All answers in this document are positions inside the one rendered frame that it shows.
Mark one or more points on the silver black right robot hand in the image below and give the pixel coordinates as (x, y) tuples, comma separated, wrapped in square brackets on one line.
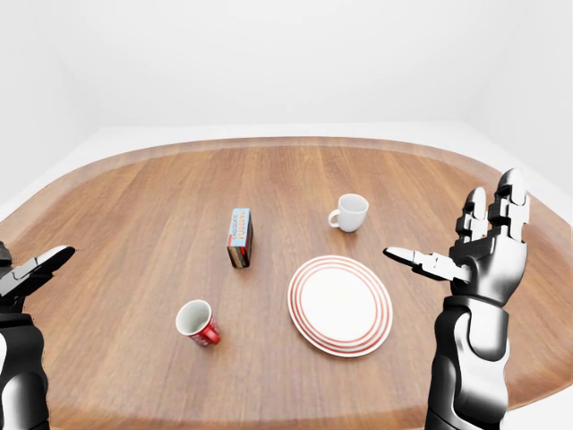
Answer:
[(497, 264)]

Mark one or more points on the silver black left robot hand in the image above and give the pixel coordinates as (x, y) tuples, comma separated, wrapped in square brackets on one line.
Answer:
[(27, 271)]

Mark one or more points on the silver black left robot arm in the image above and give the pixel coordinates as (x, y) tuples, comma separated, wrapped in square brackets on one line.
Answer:
[(18, 376)]

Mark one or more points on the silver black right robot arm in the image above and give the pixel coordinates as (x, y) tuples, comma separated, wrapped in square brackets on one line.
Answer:
[(470, 367)]

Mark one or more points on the white mug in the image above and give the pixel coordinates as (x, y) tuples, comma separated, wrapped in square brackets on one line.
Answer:
[(351, 212)]

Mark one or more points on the white plate with red rings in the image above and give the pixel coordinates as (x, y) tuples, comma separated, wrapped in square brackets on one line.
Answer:
[(340, 307)]

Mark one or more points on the red mug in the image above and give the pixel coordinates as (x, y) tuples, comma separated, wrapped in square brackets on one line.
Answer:
[(200, 324)]

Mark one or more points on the chocolate pudding box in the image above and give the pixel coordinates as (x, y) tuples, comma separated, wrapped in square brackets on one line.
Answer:
[(240, 239)]

